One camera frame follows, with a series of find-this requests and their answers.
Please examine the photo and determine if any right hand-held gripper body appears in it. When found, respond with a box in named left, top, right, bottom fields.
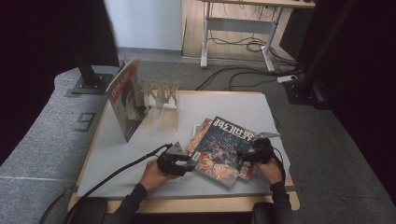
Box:
left=247, top=132, right=281, bottom=165

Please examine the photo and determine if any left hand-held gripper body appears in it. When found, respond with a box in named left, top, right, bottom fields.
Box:
left=156, top=141, right=189, bottom=177

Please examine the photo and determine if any dark blue illustrated magazine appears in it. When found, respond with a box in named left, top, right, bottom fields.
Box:
left=189, top=115, right=257, bottom=190

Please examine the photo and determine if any red-brown illustrated magazine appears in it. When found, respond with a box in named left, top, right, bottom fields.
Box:
left=185, top=117, right=255, bottom=182

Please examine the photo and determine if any wooden book rack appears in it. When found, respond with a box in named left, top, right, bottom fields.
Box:
left=120, top=55, right=181, bottom=133

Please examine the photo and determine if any grey magazine with red banner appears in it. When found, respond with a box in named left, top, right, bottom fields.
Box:
left=106, top=56, right=151, bottom=144

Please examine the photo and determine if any person's right hand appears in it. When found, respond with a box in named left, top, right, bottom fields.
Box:
left=255, top=158, right=283, bottom=186

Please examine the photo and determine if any person's left hand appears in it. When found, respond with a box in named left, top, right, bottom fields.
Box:
left=139, top=158, right=179, bottom=192

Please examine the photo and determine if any wooden table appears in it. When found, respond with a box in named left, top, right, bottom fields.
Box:
left=67, top=90, right=302, bottom=216

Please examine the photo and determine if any light grey table sheet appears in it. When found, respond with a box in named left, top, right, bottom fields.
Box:
left=76, top=92, right=292, bottom=200

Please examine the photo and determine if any white power strip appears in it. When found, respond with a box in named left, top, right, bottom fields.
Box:
left=276, top=74, right=299, bottom=85

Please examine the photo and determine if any black metal stand, square base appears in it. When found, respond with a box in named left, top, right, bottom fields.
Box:
left=70, top=46, right=114, bottom=96

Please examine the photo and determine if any black curtain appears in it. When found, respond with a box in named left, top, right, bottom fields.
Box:
left=0, top=0, right=120, bottom=166
left=297, top=0, right=396, bottom=204

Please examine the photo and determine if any white-legged desk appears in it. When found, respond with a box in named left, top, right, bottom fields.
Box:
left=199, top=0, right=317, bottom=73

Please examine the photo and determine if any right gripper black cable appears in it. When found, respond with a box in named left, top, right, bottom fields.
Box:
left=270, top=146, right=288, bottom=185

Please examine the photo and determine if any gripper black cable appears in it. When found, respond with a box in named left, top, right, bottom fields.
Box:
left=270, top=146, right=288, bottom=185
left=38, top=143, right=174, bottom=224

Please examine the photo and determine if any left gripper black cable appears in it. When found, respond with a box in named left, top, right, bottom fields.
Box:
left=38, top=143, right=174, bottom=224

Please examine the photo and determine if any black metal stand, slanted post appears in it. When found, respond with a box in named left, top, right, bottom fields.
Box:
left=281, top=0, right=359, bottom=110

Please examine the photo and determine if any black floor cable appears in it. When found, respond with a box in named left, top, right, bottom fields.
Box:
left=194, top=63, right=304, bottom=92

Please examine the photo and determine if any black cable tangle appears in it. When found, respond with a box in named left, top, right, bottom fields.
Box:
left=207, top=29, right=297, bottom=68

